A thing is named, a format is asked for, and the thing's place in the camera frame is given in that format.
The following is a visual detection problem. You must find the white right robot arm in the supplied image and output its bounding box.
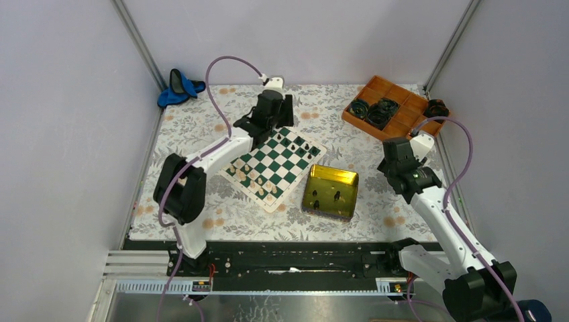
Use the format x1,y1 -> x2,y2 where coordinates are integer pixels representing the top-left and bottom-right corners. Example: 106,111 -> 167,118
378,132 -> 517,321

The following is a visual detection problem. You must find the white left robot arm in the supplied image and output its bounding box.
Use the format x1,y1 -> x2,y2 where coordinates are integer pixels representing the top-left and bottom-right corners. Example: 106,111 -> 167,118
153,76 -> 293,276

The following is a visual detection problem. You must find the green white chess board mat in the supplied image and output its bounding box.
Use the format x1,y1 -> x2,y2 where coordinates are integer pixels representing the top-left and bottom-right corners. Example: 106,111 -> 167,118
218,127 -> 327,213

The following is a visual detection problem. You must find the orange compartment organizer box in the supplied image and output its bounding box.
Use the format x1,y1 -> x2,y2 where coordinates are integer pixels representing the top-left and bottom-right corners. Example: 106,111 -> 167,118
342,76 -> 450,141

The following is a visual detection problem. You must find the black tape roll middle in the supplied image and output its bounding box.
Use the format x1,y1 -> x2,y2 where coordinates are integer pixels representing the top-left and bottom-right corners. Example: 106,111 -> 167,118
365,98 -> 399,130

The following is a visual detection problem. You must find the black tape roll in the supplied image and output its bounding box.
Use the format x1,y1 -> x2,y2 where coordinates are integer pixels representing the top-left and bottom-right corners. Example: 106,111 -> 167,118
365,98 -> 399,130
348,99 -> 369,119
423,99 -> 450,118

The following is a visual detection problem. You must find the black tape roll right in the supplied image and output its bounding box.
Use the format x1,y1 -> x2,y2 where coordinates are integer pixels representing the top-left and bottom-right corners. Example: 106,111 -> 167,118
423,99 -> 450,118

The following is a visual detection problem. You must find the yellow metal tray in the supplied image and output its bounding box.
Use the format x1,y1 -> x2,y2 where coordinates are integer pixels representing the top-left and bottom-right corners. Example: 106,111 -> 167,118
301,164 -> 359,222

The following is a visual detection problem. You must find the floral patterned tablecloth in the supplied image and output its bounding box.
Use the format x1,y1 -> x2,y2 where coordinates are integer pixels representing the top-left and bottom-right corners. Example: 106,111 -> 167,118
128,85 -> 435,242

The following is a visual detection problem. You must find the black tape roll left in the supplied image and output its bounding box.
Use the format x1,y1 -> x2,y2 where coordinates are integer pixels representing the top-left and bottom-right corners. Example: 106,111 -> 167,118
348,99 -> 369,119

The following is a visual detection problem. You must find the blue black cloth glove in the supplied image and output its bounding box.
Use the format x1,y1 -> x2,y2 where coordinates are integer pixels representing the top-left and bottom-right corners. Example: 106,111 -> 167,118
157,68 -> 205,109

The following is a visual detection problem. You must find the dark cylinder bottom right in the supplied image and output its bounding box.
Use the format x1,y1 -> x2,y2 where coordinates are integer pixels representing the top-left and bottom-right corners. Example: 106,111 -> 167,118
517,299 -> 552,322

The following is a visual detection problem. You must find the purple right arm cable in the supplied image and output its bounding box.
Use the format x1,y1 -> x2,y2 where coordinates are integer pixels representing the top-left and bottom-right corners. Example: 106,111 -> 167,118
407,116 -> 527,322

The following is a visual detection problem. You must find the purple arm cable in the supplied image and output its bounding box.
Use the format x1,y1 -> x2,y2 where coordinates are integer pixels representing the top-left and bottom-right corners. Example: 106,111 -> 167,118
407,116 -> 527,322
153,55 -> 270,322

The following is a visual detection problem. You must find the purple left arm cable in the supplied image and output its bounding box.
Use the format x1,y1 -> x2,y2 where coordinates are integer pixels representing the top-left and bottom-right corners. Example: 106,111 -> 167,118
153,55 -> 270,322

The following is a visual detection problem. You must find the aluminium frame post left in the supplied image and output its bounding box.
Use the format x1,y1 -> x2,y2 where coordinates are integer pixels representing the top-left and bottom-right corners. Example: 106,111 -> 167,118
110,0 -> 166,91

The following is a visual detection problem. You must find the aluminium frame post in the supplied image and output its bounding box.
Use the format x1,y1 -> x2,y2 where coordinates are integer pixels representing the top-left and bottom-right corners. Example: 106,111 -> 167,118
110,0 -> 166,91
423,0 -> 483,97

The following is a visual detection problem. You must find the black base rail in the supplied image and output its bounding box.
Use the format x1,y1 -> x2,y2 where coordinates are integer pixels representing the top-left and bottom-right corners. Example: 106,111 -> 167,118
123,240 -> 410,293

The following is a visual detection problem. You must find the aluminium frame post right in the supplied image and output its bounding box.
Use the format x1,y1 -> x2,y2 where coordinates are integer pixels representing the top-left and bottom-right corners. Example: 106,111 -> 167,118
423,0 -> 483,97

